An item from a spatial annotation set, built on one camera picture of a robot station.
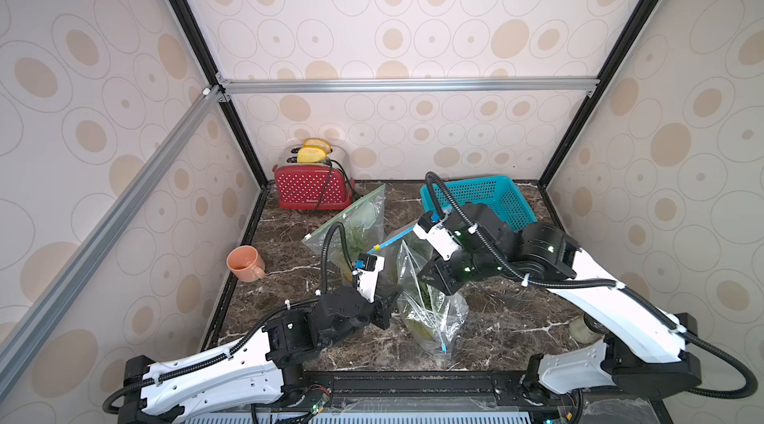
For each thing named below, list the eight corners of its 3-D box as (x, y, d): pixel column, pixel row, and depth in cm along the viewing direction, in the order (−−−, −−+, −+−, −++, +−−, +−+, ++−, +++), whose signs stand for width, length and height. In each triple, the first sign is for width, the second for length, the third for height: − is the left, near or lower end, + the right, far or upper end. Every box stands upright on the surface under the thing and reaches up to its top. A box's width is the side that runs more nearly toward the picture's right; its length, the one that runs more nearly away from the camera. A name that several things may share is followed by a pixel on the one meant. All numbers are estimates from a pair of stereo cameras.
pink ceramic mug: (235, 284, 94) (221, 270, 87) (243, 260, 100) (231, 245, 92) (267, 284, 94) (257, 270, 87) (274, 260, 100) (265, 245, 92)
